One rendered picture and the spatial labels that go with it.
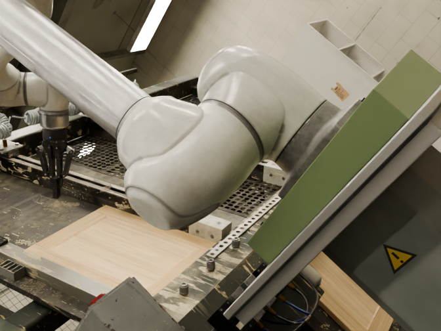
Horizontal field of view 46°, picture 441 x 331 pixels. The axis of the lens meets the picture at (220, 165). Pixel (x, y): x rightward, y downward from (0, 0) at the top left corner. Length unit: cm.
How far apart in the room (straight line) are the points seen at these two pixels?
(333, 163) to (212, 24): 660
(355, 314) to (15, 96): 141
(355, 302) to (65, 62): 151
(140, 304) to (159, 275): 49
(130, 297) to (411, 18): 569
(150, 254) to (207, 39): 601
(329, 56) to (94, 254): 395
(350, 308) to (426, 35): 469
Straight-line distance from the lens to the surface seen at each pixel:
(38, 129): 247
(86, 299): 145
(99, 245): 167
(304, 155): 92
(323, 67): 525
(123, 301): 102
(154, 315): 103
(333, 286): 209
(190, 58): 762
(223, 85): 93
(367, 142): 80
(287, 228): 90
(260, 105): 91
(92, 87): 95
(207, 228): 164
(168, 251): 162
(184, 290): 136
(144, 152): 85
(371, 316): 215
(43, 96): 167
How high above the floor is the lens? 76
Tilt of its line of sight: 11 degrees up
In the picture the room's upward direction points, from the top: 46 degrees counter-clockwise
